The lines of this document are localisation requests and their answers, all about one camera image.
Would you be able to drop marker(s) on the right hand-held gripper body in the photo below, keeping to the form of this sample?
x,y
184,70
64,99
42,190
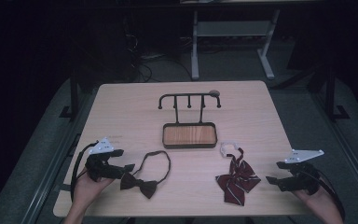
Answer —
x,y
303,177

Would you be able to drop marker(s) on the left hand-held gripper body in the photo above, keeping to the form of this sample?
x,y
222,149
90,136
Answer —
x,y
98,168

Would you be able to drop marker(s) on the black bow tie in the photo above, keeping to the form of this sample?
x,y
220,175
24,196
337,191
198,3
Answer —
x,y
147,188

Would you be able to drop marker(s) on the dark red striped bow tie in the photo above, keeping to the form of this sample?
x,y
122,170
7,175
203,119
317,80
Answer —
x,y
239,180

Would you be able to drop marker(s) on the black hook rack wooden tray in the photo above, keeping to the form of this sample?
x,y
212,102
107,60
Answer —
x,y
189,135

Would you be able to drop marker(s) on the person's left hand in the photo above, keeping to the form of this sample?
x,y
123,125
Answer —
x,y
88,189

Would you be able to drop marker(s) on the person's right hand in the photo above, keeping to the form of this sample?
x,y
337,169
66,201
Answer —
x,y
318,200

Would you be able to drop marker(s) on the grey round disc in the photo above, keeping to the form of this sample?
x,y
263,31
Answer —
x,y
214,92

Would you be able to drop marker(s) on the grey power strip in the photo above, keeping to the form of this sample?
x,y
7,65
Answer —
x,y
152,56

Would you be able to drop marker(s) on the black stand post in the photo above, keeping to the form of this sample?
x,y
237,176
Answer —
x,y
331,96
73,99

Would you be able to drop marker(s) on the white metal stand frame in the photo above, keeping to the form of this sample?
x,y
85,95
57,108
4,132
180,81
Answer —
x,y
230,28

